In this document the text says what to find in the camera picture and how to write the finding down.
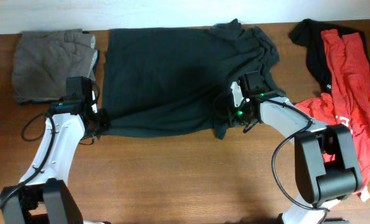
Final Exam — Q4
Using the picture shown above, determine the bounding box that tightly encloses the dark green t-shirt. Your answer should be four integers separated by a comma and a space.
103, 20, 279, 139

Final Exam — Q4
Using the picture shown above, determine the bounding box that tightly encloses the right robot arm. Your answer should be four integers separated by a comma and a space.
227, 71, 363, 223

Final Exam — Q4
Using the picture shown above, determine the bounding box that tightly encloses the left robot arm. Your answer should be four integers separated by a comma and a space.
0, 77, 111, 224

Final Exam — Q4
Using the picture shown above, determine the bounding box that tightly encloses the folded grey-brown garment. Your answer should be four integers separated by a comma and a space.
12, 29, 99, 105

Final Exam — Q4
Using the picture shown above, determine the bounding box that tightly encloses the black garment under red shirt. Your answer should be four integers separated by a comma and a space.
289, 19, 370, 94

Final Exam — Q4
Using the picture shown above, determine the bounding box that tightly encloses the red t-shirt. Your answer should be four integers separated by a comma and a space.
296, 29, 370, 202

